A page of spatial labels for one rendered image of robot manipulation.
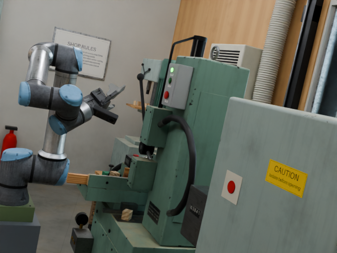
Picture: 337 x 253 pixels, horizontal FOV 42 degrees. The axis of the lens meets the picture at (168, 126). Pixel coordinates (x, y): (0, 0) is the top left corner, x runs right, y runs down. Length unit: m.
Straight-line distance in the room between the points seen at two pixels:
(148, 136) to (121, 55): 3.44
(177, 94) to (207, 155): 0.26
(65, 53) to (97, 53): 2.78
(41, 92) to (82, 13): 3.32
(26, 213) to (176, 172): 1.03
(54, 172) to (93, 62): 2.78
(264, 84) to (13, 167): 1.95
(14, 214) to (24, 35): 2.78
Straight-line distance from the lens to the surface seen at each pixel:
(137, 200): 2.00
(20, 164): 2.35
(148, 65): 4.53
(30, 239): 2.42
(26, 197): 2.43
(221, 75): 1.64
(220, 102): 1.64
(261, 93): 3.42
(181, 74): 1.60
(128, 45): 5.13
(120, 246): 1.79
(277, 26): 3.47
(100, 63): 5.01
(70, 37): 4.93
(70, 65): 2.24
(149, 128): 1.71
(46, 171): 2.36
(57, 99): 1.71
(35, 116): 4.95
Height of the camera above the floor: 1.42
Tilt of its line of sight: 6 degrees down
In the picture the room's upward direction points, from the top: 12 degrees clockwise
